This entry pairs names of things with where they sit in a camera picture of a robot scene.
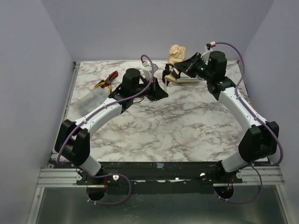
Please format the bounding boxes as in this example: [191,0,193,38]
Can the beige zippered umbrella case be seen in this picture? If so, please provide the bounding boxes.
[176,74,200,84]

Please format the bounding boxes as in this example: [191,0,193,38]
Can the beige folding umbrella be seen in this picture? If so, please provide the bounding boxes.
[162,44,186,91]

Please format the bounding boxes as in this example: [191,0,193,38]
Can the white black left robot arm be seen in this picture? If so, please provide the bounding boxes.
[54,68,168,176]

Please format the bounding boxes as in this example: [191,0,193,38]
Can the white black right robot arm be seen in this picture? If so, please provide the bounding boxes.
[174,51,279,173]

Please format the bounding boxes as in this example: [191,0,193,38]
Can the red yellow pliers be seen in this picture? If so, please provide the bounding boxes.
[93,71,119,93]

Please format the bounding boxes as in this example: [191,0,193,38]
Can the clear plastic screw box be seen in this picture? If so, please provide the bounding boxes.
[73,87,108,116]

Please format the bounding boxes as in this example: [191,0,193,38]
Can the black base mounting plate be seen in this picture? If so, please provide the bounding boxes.
[77,162,242,195]

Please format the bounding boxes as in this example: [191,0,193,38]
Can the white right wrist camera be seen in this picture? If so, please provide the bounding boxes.
[201,42,216,61]

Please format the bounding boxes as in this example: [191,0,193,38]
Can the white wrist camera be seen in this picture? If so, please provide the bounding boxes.
[143,64,158,80]
[201,42,216,61]

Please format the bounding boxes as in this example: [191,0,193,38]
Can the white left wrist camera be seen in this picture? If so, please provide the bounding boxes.
[143,64,158,80]

